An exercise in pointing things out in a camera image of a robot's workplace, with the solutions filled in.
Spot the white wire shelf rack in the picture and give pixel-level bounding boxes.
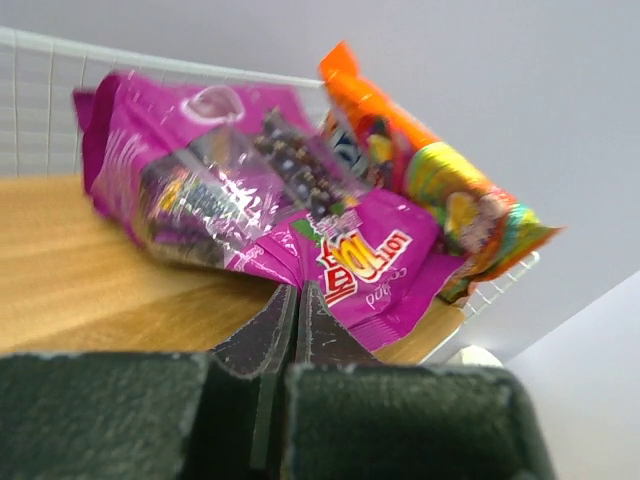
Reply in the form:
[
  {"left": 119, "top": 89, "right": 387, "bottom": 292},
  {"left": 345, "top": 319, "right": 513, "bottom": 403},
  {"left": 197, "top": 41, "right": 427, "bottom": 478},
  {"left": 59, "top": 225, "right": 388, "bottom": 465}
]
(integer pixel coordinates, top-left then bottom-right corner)
[{"left": 1, "top": 28, "right": 538, "bottom": 362}]

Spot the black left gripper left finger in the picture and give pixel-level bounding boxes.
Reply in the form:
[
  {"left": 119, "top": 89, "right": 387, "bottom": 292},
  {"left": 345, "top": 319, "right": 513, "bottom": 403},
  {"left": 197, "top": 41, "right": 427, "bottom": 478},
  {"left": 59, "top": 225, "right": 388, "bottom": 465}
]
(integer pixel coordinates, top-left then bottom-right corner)
[{"left": 209, "top": 285, "right": 298, "bottom": 377}]

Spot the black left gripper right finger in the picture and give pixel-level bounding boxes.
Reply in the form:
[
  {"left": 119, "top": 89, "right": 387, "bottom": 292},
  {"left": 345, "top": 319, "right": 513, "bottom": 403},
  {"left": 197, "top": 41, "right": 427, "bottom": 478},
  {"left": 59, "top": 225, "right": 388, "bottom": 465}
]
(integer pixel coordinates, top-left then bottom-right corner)
[{"left": 295, "top": 282, "right": 382, "bottom": 366}]

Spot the orange candy bag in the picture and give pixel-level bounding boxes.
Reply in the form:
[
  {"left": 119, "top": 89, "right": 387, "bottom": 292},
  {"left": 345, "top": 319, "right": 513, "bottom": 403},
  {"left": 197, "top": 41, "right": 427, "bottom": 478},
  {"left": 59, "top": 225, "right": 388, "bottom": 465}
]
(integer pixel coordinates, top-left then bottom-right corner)
[{"left": 318, "top": 42, "right": 561, "bottom": 304}]

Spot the purple snack bag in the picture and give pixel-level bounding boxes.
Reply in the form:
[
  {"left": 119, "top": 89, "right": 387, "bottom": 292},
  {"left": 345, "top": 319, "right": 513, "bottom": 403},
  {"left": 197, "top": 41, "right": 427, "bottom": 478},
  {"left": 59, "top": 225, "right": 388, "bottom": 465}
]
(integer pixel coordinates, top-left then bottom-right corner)
[{"left": 72, "top": 71, "right": 462, "bottom": 351}]

